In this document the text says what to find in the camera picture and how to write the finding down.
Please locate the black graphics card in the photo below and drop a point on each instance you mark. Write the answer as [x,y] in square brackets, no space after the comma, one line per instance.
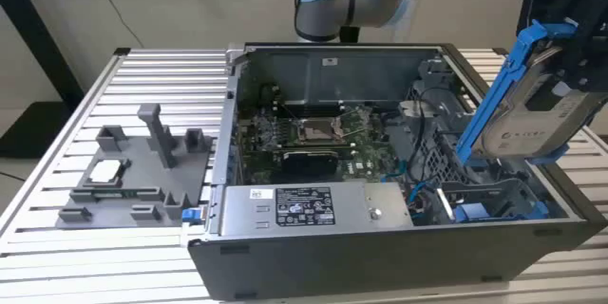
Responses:
[308,165]

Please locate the black open PC case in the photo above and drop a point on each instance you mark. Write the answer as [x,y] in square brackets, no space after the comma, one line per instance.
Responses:
[360,268]

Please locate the hard disk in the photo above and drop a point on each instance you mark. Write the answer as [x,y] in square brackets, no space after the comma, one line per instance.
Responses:
[517,133]

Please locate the silver CPU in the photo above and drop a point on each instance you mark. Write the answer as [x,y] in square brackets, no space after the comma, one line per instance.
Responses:
[107,171]

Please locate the CPU socket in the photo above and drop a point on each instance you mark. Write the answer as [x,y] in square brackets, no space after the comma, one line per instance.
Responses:
[317,129]

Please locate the silver power supply unit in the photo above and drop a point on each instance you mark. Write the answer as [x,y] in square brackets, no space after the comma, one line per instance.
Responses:
[247,211]

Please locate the blue case latch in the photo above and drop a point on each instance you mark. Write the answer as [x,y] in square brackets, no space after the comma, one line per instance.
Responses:
[189,215]

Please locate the green motherboard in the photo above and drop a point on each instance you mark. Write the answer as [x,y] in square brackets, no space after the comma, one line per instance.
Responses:
[365,161]

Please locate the grey parts rack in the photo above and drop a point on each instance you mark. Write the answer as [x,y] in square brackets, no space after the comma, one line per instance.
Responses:
[143,168]

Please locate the black table corner cap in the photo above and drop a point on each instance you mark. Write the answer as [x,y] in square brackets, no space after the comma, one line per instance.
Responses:
[499,51]
[123,51]

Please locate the thin metal locking lever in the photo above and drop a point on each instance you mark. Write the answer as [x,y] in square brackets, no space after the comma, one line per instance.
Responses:
[288,110]

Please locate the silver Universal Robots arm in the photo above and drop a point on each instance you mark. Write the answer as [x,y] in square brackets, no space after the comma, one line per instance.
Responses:
[328,15]

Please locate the green RAM stick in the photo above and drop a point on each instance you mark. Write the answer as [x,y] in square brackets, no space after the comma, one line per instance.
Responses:
[119,193]

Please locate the black desk leg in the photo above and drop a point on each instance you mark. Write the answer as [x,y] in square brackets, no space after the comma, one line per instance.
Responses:
[33,33]

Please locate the black RAM slot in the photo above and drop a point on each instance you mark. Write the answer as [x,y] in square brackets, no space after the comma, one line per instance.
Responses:
[308,105]

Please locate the grey metal disk bay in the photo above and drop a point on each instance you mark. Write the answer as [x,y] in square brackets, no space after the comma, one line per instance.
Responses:
[427,140]

